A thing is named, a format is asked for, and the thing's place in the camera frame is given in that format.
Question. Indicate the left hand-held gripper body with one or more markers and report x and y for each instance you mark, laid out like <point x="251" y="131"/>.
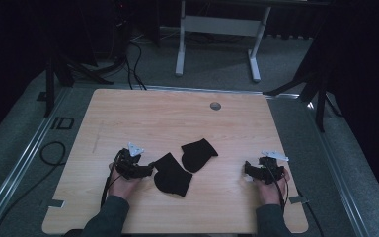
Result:
<point x="128" y="163"/>

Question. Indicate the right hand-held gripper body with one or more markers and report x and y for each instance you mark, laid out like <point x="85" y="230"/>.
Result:
<point x="271" y="168"/>

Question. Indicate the person's left hand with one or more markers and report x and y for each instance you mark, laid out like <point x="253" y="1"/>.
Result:
<point x="123" y="186"/>

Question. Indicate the person's right hand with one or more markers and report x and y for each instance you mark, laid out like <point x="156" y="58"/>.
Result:
<point x="269" y="192"/>

